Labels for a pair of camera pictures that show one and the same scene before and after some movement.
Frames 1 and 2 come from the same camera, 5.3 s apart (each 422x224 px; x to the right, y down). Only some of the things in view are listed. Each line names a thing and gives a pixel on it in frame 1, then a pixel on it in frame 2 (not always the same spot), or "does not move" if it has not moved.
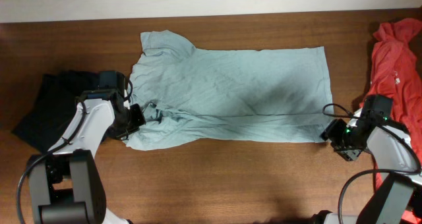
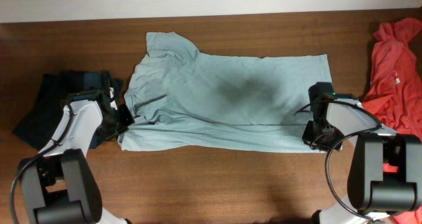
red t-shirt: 397,72 does not move
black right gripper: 331,132 to 308,138
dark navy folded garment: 53,107 does not move
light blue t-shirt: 191,96 does not move
